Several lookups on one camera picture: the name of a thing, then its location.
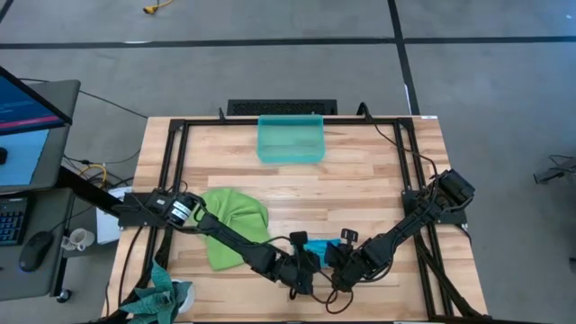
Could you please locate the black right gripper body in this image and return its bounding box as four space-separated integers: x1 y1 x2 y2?
324 242 374 292

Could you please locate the thin black floor cable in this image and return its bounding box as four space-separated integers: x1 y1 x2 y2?
17 78 149 121

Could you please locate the black floor vent grate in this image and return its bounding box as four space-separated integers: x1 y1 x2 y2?
226 98 338 117

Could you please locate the blue-screen desk monitor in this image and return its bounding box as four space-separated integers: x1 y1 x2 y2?
0 66 74 188

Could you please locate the yellow coiled cable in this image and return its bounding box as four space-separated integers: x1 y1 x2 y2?
78 164 109 188

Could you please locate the black metal table frame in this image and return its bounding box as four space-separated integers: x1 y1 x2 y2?
150 116 490 323

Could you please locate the yellow floor cable plug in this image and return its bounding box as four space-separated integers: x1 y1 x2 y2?
142 0 175 15

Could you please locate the black floor stand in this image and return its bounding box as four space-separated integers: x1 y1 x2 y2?
533 155 576 185

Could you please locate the blue microfiber towel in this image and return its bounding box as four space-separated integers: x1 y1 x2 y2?
304 238 342 267

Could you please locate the green microfiber towel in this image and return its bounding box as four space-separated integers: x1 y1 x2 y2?
197 187 271 272

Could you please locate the black keyboard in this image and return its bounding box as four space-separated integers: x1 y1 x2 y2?
0 196 29 247

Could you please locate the white mug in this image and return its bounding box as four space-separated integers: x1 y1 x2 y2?
60 228 95 252

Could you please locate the grey computer cart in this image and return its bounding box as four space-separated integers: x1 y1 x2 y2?
0 79 82 302

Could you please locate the black computer mouse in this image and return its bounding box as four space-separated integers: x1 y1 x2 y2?
18 230 54 273

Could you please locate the white bin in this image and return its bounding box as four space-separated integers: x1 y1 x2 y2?
95 186 134 244

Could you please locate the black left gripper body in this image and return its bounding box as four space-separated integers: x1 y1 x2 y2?
274 251 323 296

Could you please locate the teal translucent plastic basket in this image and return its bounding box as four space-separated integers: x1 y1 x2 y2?
256 113 326 165

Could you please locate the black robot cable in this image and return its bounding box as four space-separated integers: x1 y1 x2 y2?
357 102 440 181

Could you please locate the dark green cloth pile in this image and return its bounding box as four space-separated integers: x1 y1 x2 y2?
119 258 193 324

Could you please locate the white round container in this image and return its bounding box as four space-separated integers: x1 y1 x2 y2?
173 278 197 314

